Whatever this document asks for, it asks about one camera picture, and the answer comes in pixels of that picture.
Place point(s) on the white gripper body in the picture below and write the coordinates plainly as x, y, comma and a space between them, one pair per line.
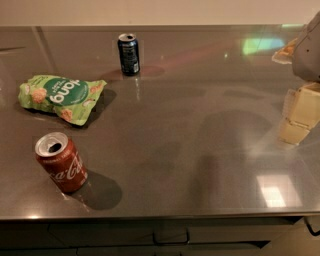
308, 55

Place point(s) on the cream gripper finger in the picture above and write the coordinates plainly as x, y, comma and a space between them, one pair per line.
301, 113
285, 54

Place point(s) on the red coke can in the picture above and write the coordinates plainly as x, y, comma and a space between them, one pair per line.
58, 155

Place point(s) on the blue pepsi can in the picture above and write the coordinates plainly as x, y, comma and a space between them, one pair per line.
129, 54

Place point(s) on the green snack bag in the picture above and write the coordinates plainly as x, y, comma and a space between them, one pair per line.
70, 99

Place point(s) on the black handle at right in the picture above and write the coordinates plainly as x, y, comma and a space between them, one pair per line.
310, 229

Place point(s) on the black drawer handle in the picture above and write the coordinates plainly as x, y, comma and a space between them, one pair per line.
171, 237

